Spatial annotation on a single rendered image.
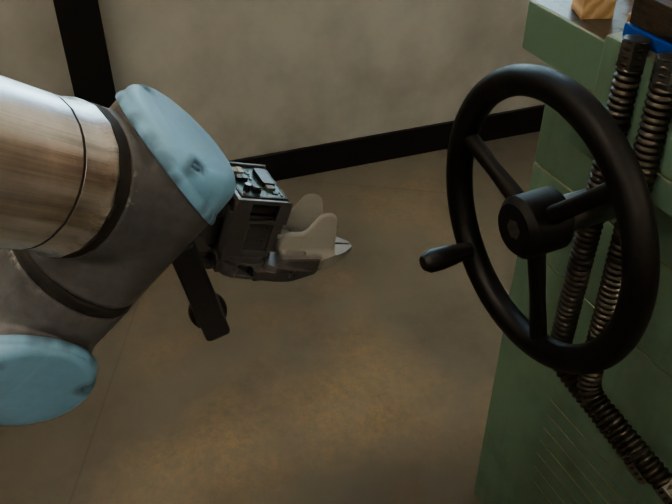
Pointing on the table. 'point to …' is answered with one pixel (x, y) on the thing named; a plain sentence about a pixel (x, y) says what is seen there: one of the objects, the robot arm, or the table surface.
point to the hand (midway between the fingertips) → (336, 252)
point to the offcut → (594, 8)
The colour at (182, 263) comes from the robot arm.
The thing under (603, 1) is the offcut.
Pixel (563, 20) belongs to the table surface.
